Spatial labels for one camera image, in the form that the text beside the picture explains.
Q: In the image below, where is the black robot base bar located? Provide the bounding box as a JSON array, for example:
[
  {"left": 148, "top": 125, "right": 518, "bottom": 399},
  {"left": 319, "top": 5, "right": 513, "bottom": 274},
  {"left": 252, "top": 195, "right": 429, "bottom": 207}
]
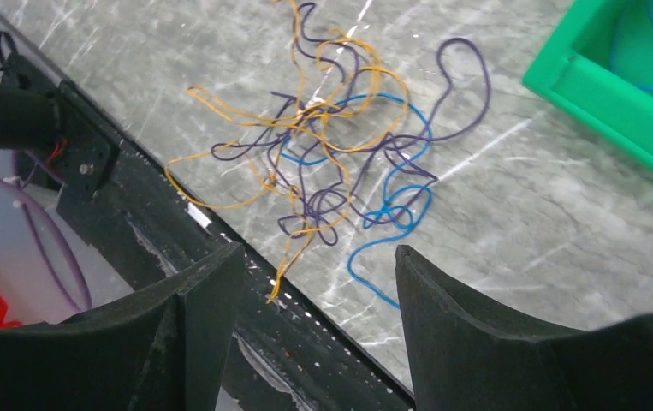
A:
[{"left": 0, "top": 31, "right": 418, "bottom": 411}]

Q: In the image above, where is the purple wire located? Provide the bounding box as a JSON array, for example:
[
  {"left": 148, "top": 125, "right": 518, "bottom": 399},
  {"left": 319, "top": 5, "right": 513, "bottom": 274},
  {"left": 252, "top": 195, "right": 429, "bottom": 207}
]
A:
[{"left": 210, "top": 1, "right": 493, "bottom": 248}]

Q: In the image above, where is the green plastic bin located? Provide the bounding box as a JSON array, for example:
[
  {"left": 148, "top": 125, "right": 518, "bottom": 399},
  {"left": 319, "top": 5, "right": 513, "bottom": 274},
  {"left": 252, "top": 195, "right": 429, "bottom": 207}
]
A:
[{"left": 523, "top": 1, "right": 653, "bottom": 170}]

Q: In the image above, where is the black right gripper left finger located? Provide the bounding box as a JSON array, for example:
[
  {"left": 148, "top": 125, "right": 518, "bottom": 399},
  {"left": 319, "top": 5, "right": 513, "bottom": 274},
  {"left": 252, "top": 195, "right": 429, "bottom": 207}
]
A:
[{"left": 0, "top": 243, "right": 246, "bottom": 410}]

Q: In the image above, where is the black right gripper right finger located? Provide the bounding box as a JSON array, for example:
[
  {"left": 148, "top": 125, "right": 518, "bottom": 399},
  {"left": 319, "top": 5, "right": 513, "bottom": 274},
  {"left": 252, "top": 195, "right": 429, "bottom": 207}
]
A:
[{"left": 395, "top": 245, "right": 653, "bottom": 410}]

